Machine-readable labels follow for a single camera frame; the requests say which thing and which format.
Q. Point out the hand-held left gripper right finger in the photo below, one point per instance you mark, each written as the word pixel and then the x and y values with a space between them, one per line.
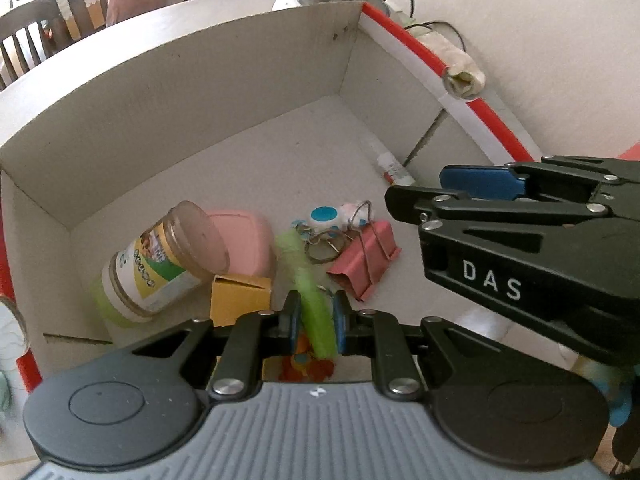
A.
pixel 341 322

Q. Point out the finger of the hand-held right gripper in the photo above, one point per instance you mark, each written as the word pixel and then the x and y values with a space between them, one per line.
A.
pixel 475 182
pixel 415 202

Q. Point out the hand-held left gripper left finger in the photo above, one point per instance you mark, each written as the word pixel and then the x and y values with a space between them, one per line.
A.
pixel 292 322

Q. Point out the green marker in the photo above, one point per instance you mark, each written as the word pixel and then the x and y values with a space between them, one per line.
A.
pixel 312 305

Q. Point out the yellow cardboard box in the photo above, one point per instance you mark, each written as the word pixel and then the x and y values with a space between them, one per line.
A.
pixel 240 300

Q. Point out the toothpick jar green lid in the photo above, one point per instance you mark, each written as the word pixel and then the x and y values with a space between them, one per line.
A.
pixel 150 265

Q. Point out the red cardboard box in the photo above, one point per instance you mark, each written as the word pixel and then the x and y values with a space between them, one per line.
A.
pixel 200 125

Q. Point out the small white red glue stick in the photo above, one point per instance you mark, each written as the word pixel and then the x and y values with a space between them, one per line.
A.
pixel 392 165

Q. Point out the pink binder clip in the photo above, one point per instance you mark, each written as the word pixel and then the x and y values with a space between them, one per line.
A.
pixel 365 260

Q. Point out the pink plastic case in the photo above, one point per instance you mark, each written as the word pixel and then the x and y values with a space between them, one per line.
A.
pixel 245 240

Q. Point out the white wrapped bundle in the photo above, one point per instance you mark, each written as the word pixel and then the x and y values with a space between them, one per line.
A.
pixel 462 67

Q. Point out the white yellow chair cushion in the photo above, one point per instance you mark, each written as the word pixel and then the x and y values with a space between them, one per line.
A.
pixel 75 5

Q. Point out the wooden chair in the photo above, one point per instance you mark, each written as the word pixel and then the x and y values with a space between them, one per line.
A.
pixel 25 15

